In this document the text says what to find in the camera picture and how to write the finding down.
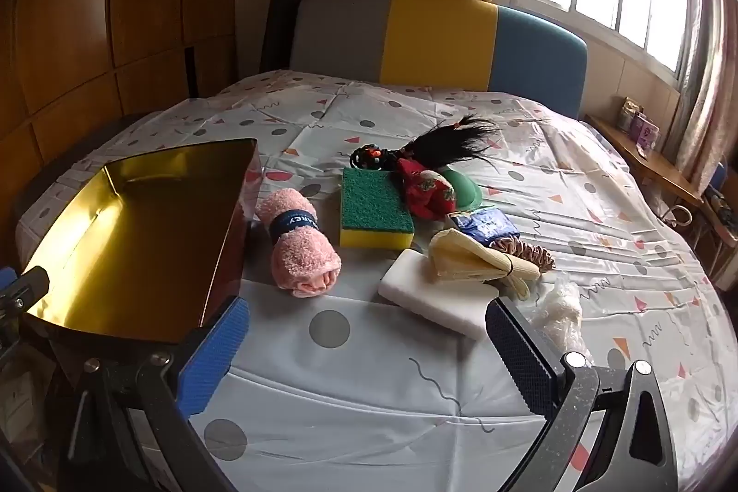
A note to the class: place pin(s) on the green and yellow sponge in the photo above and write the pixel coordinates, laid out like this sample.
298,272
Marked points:
375,206

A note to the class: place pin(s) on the white fluffy bundle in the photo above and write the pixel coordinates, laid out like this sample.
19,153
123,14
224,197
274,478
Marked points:
556,316

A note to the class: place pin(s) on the red box with gold interior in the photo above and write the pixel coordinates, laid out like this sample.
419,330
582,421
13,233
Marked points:
144,238

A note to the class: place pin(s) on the black beaded hair wig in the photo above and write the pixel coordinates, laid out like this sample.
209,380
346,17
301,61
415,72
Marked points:
438,140

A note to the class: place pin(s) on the beige sponge block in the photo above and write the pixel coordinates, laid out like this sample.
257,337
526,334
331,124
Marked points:
467,261

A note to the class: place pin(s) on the wooden wardrobe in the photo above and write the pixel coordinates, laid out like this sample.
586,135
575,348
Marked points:
104,8

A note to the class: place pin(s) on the printed bedsheet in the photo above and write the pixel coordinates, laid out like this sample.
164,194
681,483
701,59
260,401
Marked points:
576,250

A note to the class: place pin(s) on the grey yellow blue headboard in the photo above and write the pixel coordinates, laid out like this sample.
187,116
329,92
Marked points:
438,36

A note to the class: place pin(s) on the green round cap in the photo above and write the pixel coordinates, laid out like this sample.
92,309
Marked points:
464,189

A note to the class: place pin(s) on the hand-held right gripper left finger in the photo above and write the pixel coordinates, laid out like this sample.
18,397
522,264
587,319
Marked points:
213,356

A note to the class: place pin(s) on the blue printed packet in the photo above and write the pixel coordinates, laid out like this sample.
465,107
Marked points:
484,225

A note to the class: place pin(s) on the pink towel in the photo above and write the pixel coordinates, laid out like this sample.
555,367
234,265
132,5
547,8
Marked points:
300,244

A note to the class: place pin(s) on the pink satin scrunchie headband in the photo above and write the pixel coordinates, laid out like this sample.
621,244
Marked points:
533,257

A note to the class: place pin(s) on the wooden bedside table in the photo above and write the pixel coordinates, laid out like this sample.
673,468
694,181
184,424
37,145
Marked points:
646,160

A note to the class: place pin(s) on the small red-hatted doll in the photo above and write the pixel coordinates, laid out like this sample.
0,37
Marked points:
424,189

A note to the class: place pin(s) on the white foam sponge block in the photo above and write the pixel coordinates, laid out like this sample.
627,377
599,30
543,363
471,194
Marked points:
426,296

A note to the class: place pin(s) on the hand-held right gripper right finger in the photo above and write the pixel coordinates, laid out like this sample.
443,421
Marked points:
519,353

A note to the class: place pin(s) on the purple box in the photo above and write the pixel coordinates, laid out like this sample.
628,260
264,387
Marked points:
647,132

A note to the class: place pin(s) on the small printed box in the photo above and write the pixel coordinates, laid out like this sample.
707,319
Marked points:
629,114

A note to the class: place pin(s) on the black rolled mat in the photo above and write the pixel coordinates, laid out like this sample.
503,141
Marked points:
285,19

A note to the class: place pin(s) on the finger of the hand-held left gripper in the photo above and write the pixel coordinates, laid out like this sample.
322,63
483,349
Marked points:
26,283

